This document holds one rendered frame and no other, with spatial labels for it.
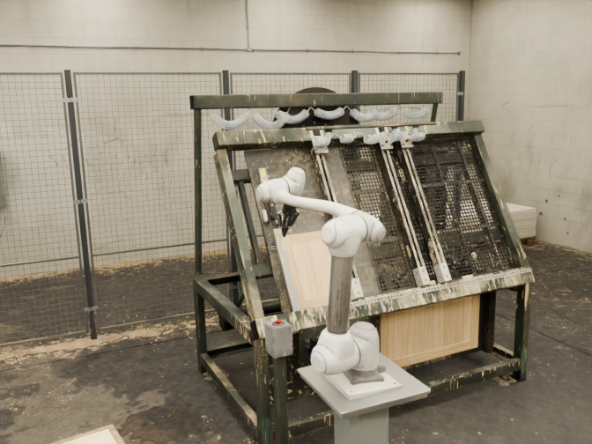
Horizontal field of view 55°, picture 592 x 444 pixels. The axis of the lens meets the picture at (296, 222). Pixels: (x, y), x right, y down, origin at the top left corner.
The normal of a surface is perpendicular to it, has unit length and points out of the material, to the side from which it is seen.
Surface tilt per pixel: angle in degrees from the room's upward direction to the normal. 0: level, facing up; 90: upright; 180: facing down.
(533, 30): 90
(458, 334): 90
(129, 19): 90
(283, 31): 90
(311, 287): 60
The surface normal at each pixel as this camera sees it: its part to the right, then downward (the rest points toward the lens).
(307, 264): 0.36, -0.35
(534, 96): -0.92, 0.10
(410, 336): 0.44, 0.17
